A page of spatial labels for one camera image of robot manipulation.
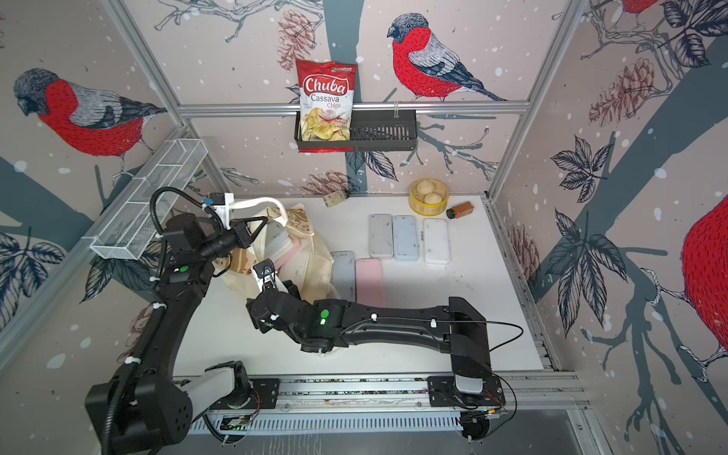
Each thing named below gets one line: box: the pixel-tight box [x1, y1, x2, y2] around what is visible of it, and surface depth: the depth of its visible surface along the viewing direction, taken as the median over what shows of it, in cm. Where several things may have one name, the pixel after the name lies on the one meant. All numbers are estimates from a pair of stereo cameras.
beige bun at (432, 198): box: [423, 192, 443, 205], surface depth 115 cm
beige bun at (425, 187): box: [416, 179, 436, 195], surface depth 120 cm
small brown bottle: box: [445, 200, 475, 219], surface depth 116 cm
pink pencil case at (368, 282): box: [354, 257, 385, 309], surface depth 97 cm
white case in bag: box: [265, 218, 292, 259], surface depth 95 cm
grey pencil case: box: [330, 250, 356, 302], surface depth 95 cm
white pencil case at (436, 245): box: [422, 218, 451, 266], surface depth 106 cm
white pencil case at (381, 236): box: [368, 213, 395, 259], surface depth 106 cm
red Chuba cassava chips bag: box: [295, 58, 358, 154], surface depth 86 cm
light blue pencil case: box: [392, 215, 419, 261], surface depth 109 cm
